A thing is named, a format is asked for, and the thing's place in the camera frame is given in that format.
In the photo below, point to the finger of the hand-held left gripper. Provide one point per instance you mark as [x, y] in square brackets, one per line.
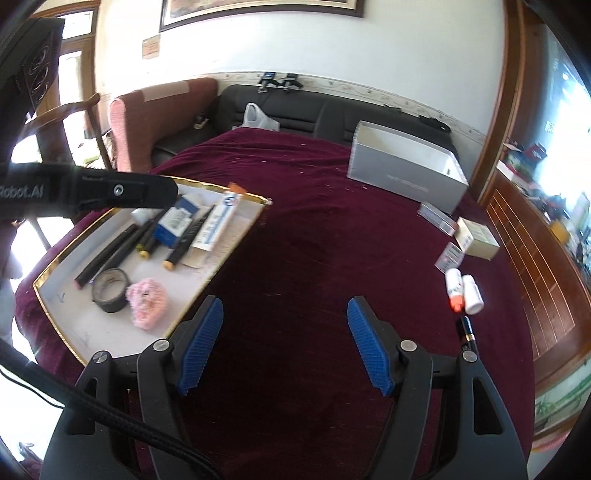
[129, 190]

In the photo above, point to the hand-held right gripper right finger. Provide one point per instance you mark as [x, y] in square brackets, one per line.
[369, 350]

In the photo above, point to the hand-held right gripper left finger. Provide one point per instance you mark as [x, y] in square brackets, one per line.
[203, 341]

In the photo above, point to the black marker yellow caps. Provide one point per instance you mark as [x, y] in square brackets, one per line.
[150, 235]

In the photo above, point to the blue white medicine box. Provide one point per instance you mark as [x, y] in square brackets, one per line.
[173, 224]

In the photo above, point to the black marker orange cap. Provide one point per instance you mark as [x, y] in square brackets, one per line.
[184, 240]

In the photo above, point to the long black marker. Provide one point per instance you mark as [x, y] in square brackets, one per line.
[99, 261]

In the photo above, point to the gold-rimmed white tray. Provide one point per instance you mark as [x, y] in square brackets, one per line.
[78, 318]

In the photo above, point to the small white object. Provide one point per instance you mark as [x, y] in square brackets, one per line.
[143, 215]

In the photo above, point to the dark wooden chair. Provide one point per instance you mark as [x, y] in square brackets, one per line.
[55, 134]

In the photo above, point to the pink armchair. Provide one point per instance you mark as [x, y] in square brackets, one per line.
[157, 120]

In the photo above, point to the white blue long carton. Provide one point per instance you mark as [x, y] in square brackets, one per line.
[217, 221]

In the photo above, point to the black gold pen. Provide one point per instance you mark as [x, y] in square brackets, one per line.
[465, 334]

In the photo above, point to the small dark grey object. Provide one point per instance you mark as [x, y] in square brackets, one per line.
[202, 120]

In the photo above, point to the white bottle red label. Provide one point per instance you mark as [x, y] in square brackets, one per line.
[453, 286]

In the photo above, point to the dark grey tape roll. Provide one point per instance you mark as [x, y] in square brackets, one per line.
[99, 295]

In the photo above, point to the plain white bottle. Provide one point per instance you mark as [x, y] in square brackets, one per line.
[472, 295]

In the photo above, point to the white small box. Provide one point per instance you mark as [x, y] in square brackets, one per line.
[450, 258]

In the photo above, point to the wooden door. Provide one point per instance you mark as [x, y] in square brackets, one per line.
[90, 69]

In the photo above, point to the maroon velvet tablecloth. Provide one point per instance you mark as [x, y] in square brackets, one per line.
[300, 240]

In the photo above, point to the white plastic bag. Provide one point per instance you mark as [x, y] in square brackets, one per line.
[258, 120]

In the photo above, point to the silver small box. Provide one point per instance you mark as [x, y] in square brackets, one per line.
[438, 219]

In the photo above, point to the cream small box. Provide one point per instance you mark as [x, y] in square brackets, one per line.
[480, 242]

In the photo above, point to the grey cardboard box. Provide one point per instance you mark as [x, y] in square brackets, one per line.
[401, 180]

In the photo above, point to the black clip device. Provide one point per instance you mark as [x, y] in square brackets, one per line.
[268, 81]
[292, 82]

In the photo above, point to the black leather sofa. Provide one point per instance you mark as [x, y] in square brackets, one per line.
[300, 110]

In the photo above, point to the green patterned mat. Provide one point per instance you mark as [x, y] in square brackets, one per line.
[563, 406]

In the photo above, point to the windowsill clutter pile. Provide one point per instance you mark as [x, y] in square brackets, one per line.
[545, 194]

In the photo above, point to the small wall plaque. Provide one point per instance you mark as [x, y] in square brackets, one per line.
[150, 47]

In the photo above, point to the framed wall picture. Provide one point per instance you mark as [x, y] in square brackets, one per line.
[258, 11]

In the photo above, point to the wooden window frame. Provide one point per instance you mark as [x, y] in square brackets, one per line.
[517, 92]

